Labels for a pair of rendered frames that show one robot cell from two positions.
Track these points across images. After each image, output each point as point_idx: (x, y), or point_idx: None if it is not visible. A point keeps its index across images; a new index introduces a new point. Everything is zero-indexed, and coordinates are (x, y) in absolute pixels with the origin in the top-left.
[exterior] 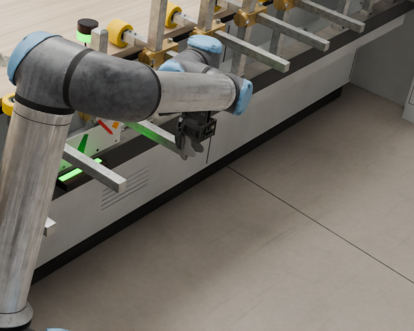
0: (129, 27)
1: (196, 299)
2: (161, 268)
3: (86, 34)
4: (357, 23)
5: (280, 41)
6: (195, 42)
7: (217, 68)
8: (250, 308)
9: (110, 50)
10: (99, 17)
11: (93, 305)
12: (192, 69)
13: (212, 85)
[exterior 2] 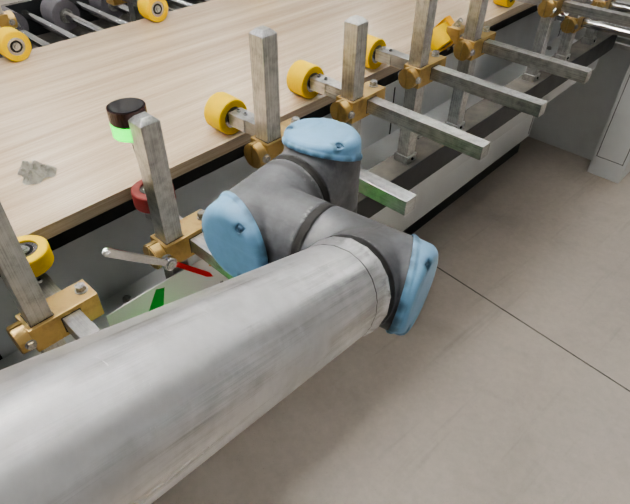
0: (237, 103)
1: (365, 436)
2: (324, 390)
3: (122, 128)
4: (580, 69)
5: (463, 103)
6: (296, 139)
7: (355, 191)
8: (433, 447)
9: (211, 142)
10: (211, 91)
11: (238, 452)
12: (277, 218)
13: (295, 330)
